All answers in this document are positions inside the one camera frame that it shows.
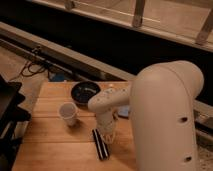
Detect black chair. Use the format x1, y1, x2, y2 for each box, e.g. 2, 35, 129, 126
0, 75, 31, 171

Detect black cables on floor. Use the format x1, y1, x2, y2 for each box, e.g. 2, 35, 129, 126
9, 46, 54, 82

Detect blue sponge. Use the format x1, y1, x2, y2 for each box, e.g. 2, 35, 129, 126
118, 106, 130, 118

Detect blue object on floor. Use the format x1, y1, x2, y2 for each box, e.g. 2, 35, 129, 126
50, 74, 65, 82

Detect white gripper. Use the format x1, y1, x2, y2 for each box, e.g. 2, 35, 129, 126
96, 113, 116, 144

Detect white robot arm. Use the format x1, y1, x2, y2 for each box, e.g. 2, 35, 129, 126
88, 61, 204, 171

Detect translucent plastic cup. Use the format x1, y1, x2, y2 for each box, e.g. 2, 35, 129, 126
59, 102, 78, 126

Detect dark round bowl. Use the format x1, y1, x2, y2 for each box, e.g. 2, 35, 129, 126
71, 81, 101, 106

